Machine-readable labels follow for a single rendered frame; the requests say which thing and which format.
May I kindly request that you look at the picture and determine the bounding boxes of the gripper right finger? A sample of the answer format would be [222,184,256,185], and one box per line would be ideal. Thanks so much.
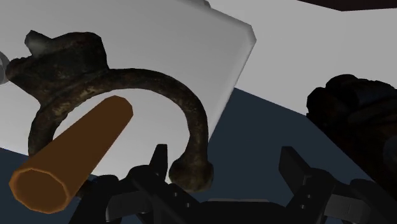
[278,146,397,224]

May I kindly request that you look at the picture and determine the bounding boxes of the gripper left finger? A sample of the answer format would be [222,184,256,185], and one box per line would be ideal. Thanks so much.
[69,143,200,224]

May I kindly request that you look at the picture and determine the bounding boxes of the orange-brown cylinder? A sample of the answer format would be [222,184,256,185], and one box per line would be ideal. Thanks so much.
[8,95,134,215]

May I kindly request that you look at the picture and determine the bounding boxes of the black lumpy object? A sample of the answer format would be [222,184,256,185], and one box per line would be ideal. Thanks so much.
[305,73,397,200]

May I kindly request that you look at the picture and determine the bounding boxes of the rusty dark curved metal shackle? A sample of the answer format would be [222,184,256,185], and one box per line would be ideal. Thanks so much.
[5,30,214,193]

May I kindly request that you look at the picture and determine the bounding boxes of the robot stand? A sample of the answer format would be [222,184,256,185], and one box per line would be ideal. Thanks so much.
[296,0,397,12]

